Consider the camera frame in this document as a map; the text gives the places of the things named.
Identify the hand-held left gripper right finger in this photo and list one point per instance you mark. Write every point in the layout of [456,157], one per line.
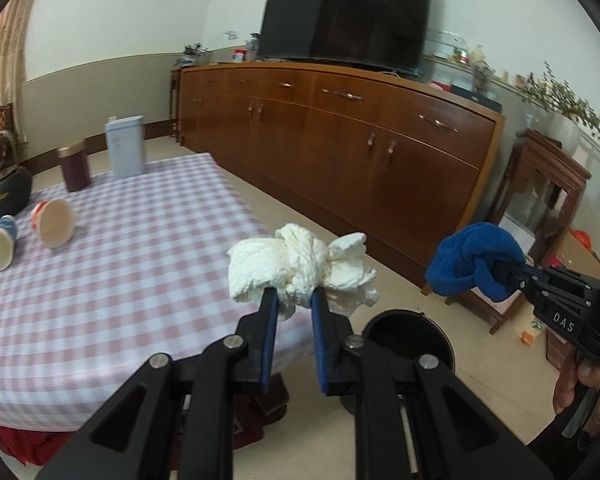
[320,340]

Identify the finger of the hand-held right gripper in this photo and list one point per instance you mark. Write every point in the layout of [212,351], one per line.
[517,291]
[535,272]

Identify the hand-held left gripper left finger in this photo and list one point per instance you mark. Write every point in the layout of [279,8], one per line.
[266,340]

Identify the blue cloth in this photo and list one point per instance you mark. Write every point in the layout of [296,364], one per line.
[460,260]

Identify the white tissue wad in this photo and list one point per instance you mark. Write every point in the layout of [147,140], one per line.
[290,260]

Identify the black round trash can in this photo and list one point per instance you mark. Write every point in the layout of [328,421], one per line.
[405,330]

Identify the person's right hand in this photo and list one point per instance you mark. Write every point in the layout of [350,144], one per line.
[577,385]

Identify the small cardboard box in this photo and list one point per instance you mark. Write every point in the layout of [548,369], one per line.
[530,332]

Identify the white framed board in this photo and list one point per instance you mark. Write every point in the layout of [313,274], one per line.
[517,235]

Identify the orange plastic item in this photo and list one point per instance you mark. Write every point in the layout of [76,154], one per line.
[580,241]

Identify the carved wooden side stand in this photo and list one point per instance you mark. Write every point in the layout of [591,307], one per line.
[545,175]

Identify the pink checkered tablecloth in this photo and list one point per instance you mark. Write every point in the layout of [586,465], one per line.
[130,285]

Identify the leafy branch plant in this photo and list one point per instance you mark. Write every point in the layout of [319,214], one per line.
[565,100]

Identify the black flat box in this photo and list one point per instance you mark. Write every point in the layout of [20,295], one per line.
[475,96]

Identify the long wooden sideboard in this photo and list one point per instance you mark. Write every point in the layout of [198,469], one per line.
[340,140]

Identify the cluster of small bottles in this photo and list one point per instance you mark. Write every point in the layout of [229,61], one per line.
[467,55]

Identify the white rectangular tin box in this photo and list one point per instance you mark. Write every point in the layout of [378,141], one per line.
[125,147]

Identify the red paper cup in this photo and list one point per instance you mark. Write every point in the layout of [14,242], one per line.
[52,222]

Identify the narrow dark wooden stand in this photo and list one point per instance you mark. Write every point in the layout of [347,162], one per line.
[175,105]

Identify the dark red canister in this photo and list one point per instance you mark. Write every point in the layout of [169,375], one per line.
[74,170]

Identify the red cloth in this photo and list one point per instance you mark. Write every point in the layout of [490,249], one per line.
[30,445]

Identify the red and white can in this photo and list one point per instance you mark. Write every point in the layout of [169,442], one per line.
[238,56]

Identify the clear plastic bottle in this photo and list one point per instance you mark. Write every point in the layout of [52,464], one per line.
[253,47]

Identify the small potted plant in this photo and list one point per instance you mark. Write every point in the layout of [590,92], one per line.
[192,55]

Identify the black cast iron teapot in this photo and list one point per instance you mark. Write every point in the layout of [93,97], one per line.
[7,195]

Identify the black flat television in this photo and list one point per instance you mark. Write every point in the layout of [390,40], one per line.
[345,15]

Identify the beige embroidered curtain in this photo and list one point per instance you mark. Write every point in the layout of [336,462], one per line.
[5,40]

